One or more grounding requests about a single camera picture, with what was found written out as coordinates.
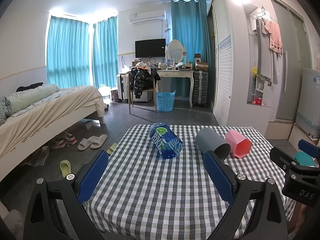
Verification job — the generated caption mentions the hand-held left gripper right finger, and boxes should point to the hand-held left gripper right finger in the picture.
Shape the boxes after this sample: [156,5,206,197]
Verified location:
[203,151,288,240]

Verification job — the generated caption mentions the white towel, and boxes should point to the white towel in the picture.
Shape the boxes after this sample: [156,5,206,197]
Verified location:
[271,51,280,85]

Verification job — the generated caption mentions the wooden chair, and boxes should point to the wooden chair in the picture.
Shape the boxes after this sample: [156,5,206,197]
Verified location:
[128,67,158,115]

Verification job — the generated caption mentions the grey slipper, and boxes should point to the grey slipper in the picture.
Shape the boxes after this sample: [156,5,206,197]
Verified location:
[90,134,108,149]
[77,136,97,151]

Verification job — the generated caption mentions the teal cup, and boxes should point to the teal cup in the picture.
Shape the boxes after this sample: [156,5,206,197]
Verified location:
[294,151,320,168]

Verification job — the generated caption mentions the wire clothes hangers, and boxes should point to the wire clothes hangers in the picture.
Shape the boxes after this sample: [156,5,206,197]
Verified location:
[251,6,272,21]

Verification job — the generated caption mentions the white sneaker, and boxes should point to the white sneaker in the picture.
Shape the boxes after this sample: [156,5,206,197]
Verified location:
[62,132,78,146]
[48,136,66,150]

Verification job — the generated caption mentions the pale green bolster pillow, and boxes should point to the pale green bolster pillow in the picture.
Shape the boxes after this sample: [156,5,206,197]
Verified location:
[6,84,61,115]

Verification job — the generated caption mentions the blue plastic bottle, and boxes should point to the blue plastic bottle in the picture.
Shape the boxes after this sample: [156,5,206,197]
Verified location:
[149,122,183,159]

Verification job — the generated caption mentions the white oval mirror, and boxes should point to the white oval mirror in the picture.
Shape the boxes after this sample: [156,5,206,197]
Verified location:
[167,39,187,65]

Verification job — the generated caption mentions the white dressing table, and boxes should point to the white dressing table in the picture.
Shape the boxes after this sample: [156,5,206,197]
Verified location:
[156,69,194,108]

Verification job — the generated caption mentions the pile of clothes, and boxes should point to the pile of clothes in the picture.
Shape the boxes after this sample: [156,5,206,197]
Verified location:
[132,58,152,71]

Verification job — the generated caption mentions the black jacket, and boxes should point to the black jacket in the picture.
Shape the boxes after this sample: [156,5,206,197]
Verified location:
[130,66,161,99]

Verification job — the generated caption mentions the white air conditioner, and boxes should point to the white air conditioner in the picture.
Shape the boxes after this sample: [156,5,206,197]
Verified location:
[129,9,167,25]

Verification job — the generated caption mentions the green slipper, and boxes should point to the green slipper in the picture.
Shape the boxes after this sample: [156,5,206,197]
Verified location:
[106,142,119,155]
[59,160,73,178]

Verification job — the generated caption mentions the grey cup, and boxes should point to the grey cup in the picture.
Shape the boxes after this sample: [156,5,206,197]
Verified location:
[195,128,231,161]

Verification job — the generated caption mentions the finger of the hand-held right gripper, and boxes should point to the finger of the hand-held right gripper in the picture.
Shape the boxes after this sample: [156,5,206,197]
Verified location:
[270,147,300,174]
[298,139,320,158]

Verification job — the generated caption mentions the grey checkered tablecloth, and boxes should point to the grey checkered tablecloth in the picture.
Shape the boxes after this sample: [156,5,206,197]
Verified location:
[84,124,297,240]

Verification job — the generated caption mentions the black television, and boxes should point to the black television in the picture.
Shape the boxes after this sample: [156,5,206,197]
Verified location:
[135,39,166,58]

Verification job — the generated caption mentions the white suitcase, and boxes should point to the white suitcase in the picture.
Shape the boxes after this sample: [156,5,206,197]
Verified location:
[116,73,131,103]

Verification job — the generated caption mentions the blue laundry basket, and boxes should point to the blue laundry basket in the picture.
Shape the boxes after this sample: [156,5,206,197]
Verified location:
[155,90,176,112]

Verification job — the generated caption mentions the teal curtain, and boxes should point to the teal curtain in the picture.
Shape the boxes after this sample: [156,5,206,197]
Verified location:
[92,15,119,88]
[170,0,213,101]
[46,15,90,87]

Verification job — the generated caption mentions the clear plastic bag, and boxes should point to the clear plastic bag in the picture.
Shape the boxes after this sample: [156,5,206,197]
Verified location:
[23,146,50,167]

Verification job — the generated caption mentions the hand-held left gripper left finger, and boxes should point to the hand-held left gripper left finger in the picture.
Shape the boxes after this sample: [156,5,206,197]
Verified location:
[23,149,109,240]

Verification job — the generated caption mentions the frosted glass door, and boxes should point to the frosted glass door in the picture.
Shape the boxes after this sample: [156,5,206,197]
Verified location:
[266,0,313,123]

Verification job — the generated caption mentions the grey towel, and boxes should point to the grey towel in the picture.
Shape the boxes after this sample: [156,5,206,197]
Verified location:
[255,17,273,81]

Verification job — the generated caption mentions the cardboard box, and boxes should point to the cardboard box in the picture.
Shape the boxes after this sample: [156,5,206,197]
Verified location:
[194,53,209,71]

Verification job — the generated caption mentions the person's right forearm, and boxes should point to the person's right forearm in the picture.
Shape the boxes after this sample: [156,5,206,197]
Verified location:
[287,201,311,234]

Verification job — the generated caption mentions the white wardrobe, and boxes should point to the white wardrobe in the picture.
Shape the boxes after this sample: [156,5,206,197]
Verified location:
[207,0,253,128]

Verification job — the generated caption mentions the dark cloth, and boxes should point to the dark cloth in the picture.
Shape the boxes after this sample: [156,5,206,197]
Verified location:
[16,82,47,93]

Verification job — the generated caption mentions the white bed with beige sheet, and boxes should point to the white bed with beige sheet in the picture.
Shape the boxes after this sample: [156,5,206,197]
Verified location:
[0,84,106,182]

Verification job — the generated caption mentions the grey suitcase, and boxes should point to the grey suitcase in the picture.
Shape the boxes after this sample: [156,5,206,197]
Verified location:
[192,70,209,107]

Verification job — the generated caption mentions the pink towel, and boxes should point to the pink towel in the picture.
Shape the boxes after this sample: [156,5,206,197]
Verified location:
[261,17,283,55]

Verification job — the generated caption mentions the green checkered pillow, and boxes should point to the green checkered pillow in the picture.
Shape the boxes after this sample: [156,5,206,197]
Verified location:
[0,96,12,126]

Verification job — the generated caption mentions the pink faceted cup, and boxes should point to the pink faceted cup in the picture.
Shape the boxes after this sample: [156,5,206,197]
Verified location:
[225,129,252,159]

